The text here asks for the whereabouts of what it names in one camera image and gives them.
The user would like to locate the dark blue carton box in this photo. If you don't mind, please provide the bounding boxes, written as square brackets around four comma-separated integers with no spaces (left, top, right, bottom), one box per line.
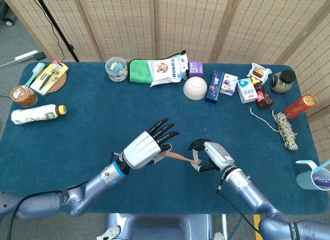
[204,70,225,105]

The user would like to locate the clear cup of rubber bands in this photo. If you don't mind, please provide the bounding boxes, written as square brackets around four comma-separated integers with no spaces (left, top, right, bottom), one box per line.
[10,85,39,108]

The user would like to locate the cream upturned bowl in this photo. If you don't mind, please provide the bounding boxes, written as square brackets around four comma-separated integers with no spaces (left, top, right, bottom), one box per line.
[183,76,208,101]

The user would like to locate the glass jar black lid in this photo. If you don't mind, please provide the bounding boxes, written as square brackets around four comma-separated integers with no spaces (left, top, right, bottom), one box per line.
[269,69,297,93]

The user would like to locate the purple box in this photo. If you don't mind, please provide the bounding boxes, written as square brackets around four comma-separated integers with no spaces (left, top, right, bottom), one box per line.
[188,61,205,79]

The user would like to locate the bundled twisted rope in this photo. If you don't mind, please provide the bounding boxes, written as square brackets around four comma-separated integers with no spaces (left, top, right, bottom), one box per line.
[248,106,300,151]

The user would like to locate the orange drink can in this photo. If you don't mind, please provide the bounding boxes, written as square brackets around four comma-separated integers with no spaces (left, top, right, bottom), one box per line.
[283,93,318,120]

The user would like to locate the round woven coaster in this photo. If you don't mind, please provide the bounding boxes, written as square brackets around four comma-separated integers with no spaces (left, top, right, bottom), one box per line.
[44,67,69,94]

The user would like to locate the multicolour wrist wires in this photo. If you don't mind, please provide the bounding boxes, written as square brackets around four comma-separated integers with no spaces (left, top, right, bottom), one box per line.
[222,165,238,177]

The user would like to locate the silver robot torso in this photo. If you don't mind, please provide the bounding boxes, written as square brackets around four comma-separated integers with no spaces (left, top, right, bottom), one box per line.
[98,212,229,240]

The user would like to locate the wrapped burger snack pack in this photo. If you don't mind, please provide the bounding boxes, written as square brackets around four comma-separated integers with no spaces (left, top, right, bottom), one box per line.
[246,62,273,84]

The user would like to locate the black tripod stand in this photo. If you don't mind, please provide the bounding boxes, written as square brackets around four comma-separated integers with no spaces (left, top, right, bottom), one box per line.
[33,0,81,63]

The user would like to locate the purple tube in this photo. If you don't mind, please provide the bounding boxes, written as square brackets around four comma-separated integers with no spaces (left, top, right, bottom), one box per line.
[312,175,330,187]

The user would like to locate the woven folding screen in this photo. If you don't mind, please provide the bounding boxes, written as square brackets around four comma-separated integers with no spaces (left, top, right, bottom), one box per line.
[0,0,330,169]

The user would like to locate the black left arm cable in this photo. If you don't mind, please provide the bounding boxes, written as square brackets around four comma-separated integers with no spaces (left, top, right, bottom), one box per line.
[7,181,90,240]

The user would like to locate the white printed snack bag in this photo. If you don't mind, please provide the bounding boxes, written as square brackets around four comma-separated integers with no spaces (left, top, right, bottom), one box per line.
[146,53,190,88]

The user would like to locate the light blue pitcher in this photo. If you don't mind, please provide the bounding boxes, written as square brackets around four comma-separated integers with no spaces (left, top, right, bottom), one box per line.
[294,158,330,192]

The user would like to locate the razor in yellow package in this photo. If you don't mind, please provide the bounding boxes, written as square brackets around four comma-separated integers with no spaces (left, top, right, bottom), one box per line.
[29,59,70,97]

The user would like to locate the brown bottle yellow cap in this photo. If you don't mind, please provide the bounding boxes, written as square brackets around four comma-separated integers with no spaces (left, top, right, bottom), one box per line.
[10,103,68,125]

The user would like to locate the blue table mat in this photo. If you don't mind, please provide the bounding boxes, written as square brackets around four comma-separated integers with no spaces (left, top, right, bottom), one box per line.
[0,61,323,216]

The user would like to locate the white and purple carton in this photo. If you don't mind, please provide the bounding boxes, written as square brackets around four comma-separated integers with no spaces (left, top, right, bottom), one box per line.
[219,72,239,97]

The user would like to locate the green microfiber cloth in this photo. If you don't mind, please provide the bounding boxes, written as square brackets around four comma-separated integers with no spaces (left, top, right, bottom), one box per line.
[128,59,153,85]

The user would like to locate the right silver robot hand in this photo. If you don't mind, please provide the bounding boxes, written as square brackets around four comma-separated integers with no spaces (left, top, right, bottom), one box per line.
[188,138,236,173]

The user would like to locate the clear jar of clips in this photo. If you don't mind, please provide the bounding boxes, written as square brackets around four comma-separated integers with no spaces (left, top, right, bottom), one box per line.
[104,56,129,83]

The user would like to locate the white power strip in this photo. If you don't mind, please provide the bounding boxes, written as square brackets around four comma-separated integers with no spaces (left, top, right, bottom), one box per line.
[14,50,40,62]

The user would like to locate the white and blue carton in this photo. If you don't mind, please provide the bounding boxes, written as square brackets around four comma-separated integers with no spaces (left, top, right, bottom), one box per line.
[236,77,259,104]

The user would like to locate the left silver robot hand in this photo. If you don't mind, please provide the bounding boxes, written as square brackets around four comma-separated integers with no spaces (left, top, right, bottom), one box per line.
[121,117,180,170]

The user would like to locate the black caster wheel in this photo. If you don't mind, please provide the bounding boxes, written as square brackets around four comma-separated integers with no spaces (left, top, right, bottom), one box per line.
[0,7,17,27]

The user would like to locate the mint green brush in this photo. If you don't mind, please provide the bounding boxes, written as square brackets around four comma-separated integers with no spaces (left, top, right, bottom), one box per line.
[24,62,47,87]

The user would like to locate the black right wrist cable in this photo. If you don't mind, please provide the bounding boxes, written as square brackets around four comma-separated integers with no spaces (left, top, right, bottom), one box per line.
[216,185,261,237]

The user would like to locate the tan bone-shaped toy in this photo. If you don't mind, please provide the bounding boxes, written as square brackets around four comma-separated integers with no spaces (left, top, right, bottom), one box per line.
[161,151,202,166]

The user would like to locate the red snack packet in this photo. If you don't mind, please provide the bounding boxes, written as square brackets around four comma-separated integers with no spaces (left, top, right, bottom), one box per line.
[250,75,275,110]

